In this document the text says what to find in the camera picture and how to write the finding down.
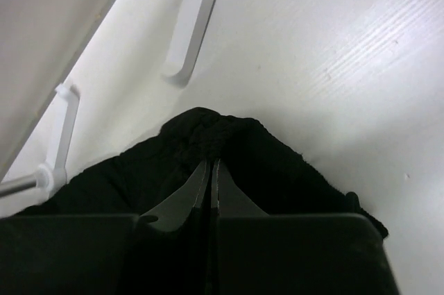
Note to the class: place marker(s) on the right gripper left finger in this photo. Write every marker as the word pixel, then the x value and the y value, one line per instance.
pixel 171 214

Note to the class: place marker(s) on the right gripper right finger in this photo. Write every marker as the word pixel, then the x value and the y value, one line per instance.
pixel 227 199

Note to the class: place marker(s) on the white and metal clothes rack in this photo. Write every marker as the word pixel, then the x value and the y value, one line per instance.
pixel 184 47

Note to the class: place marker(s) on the black trousers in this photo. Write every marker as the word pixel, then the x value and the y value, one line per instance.
pixel 270 173

